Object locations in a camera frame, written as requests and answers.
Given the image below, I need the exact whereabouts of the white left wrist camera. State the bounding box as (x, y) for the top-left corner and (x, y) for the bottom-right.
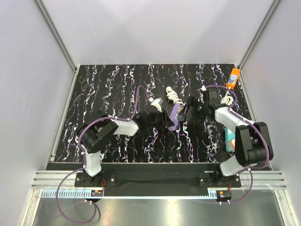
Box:
(151, 98), (163, 112)

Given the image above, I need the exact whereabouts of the grey cube plug adapter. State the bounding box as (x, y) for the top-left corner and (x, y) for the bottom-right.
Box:
(177, 114), (185, 121)

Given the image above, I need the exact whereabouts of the teal triangular power strip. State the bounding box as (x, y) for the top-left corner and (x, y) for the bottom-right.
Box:
(225, 128), (235, 151)

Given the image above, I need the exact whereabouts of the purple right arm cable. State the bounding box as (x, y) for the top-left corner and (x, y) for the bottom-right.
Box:
(203, 84), (271, 205)

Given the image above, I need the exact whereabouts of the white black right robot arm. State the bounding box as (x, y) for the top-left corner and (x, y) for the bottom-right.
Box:
(185, 85), (273, 187)

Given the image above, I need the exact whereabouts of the aluminium front rail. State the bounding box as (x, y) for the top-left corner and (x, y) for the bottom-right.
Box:
(32, 171), (286, 190)

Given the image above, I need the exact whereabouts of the aluminium frame post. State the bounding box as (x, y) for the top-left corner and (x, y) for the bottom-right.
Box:
(237, 0), (282, 70)
(34, 0), (77, 73)

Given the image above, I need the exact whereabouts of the blue cube plug adapter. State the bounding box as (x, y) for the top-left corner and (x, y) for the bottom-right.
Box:
(230, 74), (237, 80)

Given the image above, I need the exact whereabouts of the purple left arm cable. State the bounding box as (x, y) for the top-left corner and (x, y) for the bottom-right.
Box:
(55, 85), (153, 223)

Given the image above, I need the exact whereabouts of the orange power strip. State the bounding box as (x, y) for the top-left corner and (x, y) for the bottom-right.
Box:
(226, 68), (240, 90)

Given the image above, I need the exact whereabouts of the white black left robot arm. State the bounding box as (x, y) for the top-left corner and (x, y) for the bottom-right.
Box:
(76, 107), (178, 186)

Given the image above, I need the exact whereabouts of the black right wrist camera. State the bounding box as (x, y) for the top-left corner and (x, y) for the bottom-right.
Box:
(197, 104), (212, 116)

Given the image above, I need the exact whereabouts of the aluminium frame post left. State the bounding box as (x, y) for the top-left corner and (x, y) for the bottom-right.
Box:
(34, 0), (77, 73)

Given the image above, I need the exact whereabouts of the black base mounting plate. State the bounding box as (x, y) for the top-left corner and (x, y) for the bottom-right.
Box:
(46, 161), (273, 198)

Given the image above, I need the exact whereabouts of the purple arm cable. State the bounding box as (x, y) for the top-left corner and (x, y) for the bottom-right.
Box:
(203, 84), (271, 205)
(55, 85), (153, 223)

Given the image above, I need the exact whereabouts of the aluminium frame post right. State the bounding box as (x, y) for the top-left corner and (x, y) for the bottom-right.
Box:
(237, 0), (282, 70)

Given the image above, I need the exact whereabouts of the pink cube plug adapter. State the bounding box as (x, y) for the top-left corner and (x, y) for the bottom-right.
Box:
(226, 139), (235, 152)

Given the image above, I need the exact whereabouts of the purple power strip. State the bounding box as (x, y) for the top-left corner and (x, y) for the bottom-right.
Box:
(169, 104), (182, 131)

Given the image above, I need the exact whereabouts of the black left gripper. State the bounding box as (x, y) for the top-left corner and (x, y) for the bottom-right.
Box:
(146, 109), (174, 129)

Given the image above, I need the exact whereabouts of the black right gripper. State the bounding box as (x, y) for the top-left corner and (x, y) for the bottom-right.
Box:
(179, 96), (208, 123)

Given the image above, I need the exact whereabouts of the white cable duct strip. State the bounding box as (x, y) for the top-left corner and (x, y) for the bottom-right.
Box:
(41, 189), (220, 200)

